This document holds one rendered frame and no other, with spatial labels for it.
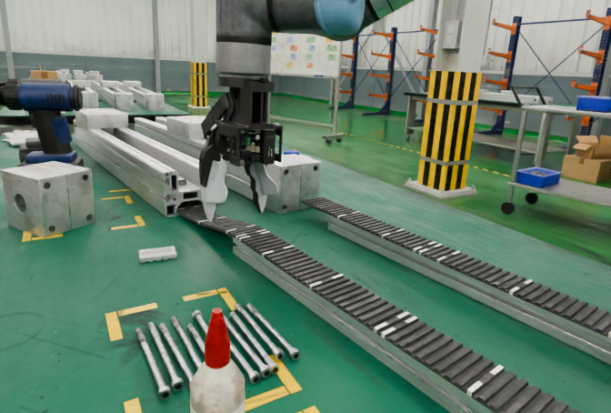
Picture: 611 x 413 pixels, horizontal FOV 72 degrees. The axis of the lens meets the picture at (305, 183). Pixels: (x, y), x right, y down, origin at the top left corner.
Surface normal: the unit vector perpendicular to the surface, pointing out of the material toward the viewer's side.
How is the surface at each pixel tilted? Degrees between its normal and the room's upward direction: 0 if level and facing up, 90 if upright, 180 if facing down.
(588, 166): 89
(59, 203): 90
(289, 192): 90
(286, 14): 117
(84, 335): 0
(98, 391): 0
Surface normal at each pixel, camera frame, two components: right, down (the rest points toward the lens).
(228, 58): -0.40, 0.22
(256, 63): 0.62, 0.25
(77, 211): 0.89, 0.16
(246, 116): -0.79, 0.12
